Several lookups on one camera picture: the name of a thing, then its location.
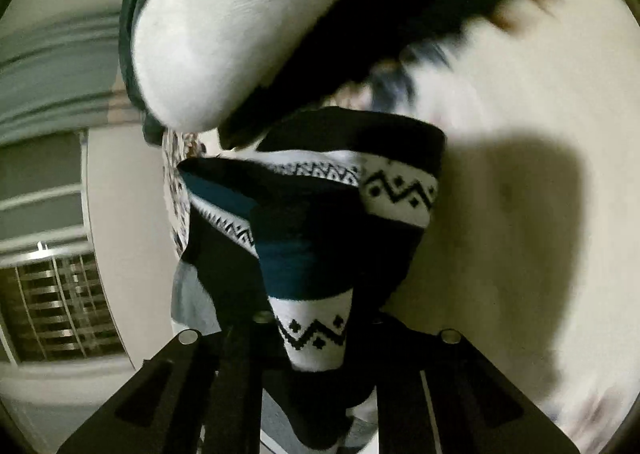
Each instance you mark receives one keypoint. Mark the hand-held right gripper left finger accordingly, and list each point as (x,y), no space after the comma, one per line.
(240,354)

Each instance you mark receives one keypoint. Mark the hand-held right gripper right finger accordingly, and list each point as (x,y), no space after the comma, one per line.
(400,364)

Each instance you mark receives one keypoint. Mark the striped knit sweater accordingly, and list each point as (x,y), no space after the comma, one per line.
(310,234)

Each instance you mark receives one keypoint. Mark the window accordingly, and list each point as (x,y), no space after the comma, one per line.
(50,294)

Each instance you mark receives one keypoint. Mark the grey striped curtain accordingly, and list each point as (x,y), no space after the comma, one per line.
(50,63)

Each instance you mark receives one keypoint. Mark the white folded cloth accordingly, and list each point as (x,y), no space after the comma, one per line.
(225,23)

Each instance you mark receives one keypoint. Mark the black folded cloth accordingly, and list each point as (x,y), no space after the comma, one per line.
(400,8)

